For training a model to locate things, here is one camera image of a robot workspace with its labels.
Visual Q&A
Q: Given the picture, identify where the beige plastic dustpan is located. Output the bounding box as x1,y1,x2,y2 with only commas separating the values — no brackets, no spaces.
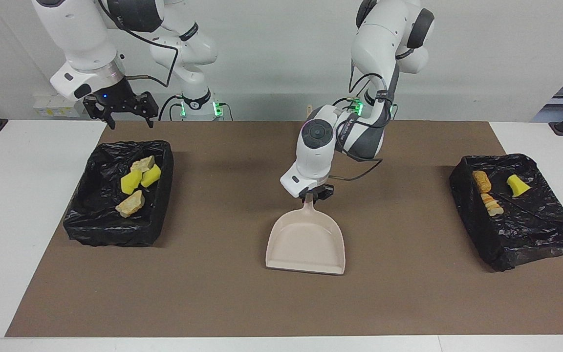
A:
265,194,346,275

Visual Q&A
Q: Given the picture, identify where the black left arm gripper cable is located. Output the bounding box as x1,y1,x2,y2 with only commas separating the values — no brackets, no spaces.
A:
330,64,394,181

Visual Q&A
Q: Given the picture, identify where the black arm gripper cable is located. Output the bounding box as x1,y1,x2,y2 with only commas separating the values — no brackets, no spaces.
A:
97,0,179,88
330,64,394,181

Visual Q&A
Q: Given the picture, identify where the black right arm base cable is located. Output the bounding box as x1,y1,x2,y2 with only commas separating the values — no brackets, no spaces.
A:
158,94,184,121

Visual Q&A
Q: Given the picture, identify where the black bag lined bin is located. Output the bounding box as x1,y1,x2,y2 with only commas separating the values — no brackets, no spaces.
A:
449,154,563,272
63,140,174,247

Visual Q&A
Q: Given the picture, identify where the yellow notched sponge piece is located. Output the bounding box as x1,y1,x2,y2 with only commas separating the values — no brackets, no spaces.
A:
120,169,143,196

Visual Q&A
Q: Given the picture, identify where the brown table mat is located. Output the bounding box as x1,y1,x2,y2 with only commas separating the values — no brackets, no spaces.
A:
5,121,563,338

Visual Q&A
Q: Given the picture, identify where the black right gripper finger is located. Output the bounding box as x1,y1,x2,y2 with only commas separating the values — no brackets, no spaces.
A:
83,97,117,130
137,92,159,129

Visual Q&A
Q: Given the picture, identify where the white power strip box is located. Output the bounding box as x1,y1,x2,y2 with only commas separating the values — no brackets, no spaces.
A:
33,94,86,118

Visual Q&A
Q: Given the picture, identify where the brown oval bread roll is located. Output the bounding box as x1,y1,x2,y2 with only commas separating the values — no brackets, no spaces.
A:
473,170,492,193

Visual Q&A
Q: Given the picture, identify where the thick yellow green sponge chunk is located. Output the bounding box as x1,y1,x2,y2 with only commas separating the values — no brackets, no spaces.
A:
140,163,162,188

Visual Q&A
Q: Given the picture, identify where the striped croissant piece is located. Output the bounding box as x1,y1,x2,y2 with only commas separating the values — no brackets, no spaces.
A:
115,190,146,219

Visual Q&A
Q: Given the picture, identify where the pale bread piece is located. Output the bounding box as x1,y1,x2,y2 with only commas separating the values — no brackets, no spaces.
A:
480,193,505,216

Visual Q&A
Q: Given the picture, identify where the pale bread chunk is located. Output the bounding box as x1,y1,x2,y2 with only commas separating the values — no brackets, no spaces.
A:
130,155,156,173

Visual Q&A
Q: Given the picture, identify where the thin green yellow sponge scrap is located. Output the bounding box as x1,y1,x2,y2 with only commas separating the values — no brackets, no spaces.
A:
506,175,531,198

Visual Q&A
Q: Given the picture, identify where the black right arm gripper cable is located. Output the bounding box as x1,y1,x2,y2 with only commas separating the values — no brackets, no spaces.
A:
97,0,179,88

